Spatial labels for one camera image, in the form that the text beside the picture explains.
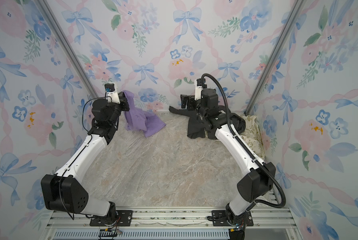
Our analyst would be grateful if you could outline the cream floral cloth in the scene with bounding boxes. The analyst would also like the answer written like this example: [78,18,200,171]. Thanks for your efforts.
[241,116,265,160]

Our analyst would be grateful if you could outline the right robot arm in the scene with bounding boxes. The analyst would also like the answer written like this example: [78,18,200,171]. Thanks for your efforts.
[178,89,276,226]

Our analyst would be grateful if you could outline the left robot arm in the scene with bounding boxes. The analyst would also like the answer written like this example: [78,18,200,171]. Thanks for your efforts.
[40,92,130,222]

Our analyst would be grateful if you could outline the aluminium corner post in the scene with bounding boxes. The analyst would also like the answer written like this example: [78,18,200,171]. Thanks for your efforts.
[34,0,98,98]
[245,0,305,115]

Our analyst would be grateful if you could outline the left aluminium corner post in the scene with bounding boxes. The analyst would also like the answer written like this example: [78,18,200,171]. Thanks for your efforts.
[34,0,98,98]

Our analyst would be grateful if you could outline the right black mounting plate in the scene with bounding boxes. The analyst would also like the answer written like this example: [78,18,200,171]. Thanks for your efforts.
[207,210,254,228]

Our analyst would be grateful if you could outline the black corrugated cable hose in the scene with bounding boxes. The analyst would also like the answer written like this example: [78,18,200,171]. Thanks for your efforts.
[200,73,287,209]

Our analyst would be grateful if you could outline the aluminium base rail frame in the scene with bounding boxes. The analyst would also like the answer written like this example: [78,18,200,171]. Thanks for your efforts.
[41,207,302,240]

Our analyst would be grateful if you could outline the right aluminium corner post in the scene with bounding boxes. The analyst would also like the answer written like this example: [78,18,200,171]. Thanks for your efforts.
[245,0,305,115]

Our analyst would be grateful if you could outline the purple cloth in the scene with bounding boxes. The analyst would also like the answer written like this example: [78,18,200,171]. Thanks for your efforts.
[124,90,166,138]

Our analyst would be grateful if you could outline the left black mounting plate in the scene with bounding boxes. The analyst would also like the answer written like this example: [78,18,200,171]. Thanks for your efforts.
[89,210,134,227]

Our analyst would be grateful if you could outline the black mounting plate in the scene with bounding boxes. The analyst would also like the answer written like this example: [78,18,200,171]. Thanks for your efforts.
[207,210,254,228]
[89,210,134,227]

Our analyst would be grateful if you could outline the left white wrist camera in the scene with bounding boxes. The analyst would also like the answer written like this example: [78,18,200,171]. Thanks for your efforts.
[104,83,121,104]

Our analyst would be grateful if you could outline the thin black camera cable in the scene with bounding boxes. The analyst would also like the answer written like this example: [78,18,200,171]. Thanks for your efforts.
[58,95,112,221]

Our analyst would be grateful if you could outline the black cloth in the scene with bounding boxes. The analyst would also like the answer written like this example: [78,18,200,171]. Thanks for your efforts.
[168,105,246,141]

